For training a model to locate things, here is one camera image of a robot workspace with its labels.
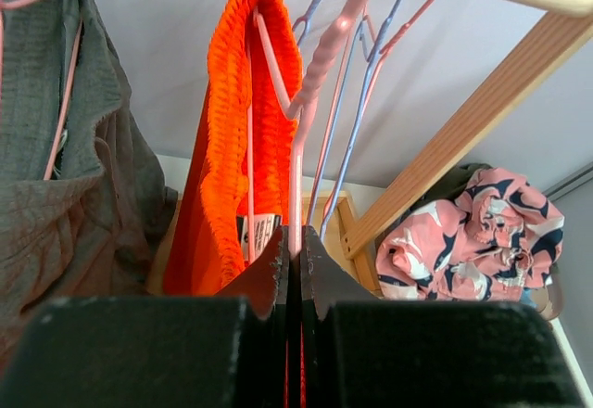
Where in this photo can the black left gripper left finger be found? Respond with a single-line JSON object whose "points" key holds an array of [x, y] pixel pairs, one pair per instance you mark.
{"points": [[227, 350]]}

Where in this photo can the bright orange shorts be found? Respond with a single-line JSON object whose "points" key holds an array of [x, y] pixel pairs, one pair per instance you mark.
{"points": [[243, 140]]}

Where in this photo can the pink hanger of orange shorts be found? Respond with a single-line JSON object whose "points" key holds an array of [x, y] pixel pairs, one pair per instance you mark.
{"points": [[302, 106]]}

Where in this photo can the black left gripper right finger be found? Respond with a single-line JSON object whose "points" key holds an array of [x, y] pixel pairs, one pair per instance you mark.
{"points": [[362, 351]]}

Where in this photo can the pink hanger of grey shorts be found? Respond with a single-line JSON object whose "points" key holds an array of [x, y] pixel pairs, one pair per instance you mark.
{"points": [[39, 48]]}

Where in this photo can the grey shorts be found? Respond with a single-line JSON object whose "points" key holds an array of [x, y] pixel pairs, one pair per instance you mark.
{"points": [[84, 202]]}

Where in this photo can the pink navy patterned shorts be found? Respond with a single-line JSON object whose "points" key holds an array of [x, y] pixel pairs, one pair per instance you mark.
{"points": [[498, 238]]}

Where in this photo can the wooden clothes rack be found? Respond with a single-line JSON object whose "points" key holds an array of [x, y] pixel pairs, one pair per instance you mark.
{"points": [[565, 27]]}

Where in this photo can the blue hanger of olive shorts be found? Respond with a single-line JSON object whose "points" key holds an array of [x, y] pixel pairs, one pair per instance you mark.
{"points": [[372, 59]]}

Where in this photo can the dark olive green shorts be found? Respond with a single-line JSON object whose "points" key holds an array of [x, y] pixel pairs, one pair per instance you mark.
{"points": [[451, 184]]}

